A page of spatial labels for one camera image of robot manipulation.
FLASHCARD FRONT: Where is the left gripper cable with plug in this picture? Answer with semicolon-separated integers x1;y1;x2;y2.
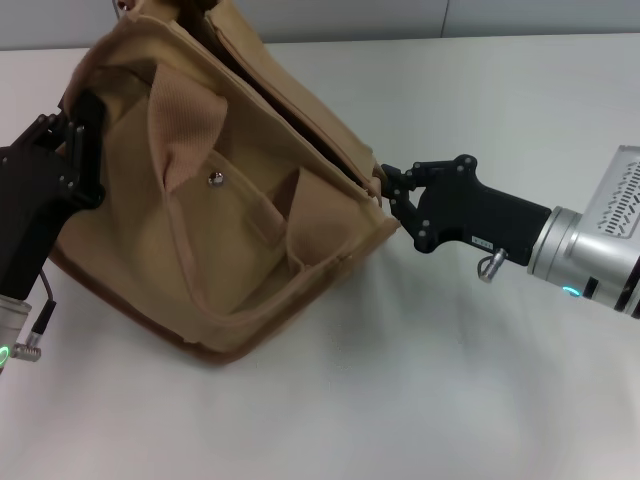
13;253;59;360

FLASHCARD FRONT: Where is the right gripper cable with plug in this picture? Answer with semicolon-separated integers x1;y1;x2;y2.
476;247;509;282

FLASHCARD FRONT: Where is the khaki canvas food bag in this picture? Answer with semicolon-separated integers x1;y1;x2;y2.
49;0;401;370

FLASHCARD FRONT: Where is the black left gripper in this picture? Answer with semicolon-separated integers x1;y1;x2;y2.
0;93;108;302

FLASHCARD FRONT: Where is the gripper cable with plug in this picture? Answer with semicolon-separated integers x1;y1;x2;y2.
13;253;59;360
476;247;509;282

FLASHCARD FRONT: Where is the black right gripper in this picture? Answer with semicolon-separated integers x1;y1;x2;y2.
381;154;552;267

